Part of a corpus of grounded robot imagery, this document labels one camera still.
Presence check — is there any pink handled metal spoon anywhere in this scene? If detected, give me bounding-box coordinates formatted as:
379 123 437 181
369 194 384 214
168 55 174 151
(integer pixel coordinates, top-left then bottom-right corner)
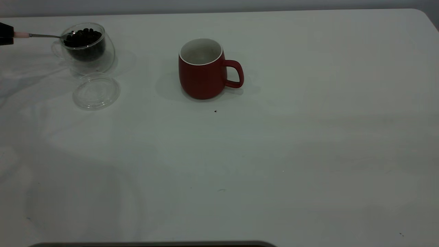
14 30 75 39

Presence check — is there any red ceramic mug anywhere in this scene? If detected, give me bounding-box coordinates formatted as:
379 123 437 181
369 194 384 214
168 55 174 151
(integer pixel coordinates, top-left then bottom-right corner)
178 38 245 100

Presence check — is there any dark coffee beans pile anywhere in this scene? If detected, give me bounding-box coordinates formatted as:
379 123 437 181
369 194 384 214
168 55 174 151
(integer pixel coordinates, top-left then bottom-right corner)
63 28 107 62

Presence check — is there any clear glass cup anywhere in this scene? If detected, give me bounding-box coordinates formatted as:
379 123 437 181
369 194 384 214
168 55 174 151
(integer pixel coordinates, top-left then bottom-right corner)
51 22 116 75

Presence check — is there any clear glass lid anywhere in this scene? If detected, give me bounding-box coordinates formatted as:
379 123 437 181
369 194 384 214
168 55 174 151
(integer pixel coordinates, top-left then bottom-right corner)
72 73 121 110

